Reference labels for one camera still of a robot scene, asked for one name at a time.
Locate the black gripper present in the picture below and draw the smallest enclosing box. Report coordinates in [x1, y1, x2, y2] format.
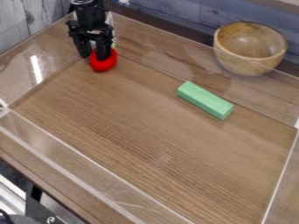
[66, 0, 113, 61]

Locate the red plush strawberry toy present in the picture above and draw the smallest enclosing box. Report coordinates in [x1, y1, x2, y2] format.
[88, 48, 117, 72]

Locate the green rectangular block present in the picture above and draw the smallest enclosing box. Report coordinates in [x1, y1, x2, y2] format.
[177, 81, 233, 120]

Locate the wooden bowl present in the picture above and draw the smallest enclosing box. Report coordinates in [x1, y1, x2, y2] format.
[212, 21, 288, 76]

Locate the clear acrylic tray enclosure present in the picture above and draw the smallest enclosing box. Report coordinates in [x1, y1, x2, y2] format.
[0, 16, 299, 224]

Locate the black cable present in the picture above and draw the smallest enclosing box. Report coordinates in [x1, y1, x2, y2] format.
[0, 208, 14, 224]

